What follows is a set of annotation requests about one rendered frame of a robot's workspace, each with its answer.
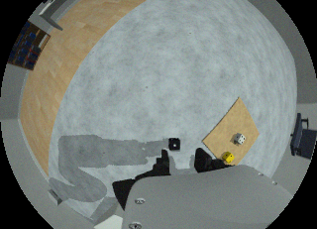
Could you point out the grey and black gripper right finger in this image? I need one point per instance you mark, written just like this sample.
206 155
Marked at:
204 163

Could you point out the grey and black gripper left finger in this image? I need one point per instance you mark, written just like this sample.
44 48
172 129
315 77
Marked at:
122 187

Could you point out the tan square mat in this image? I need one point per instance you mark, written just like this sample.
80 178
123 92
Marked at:
221 139

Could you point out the yellow die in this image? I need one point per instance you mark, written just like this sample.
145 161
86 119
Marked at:
228 157

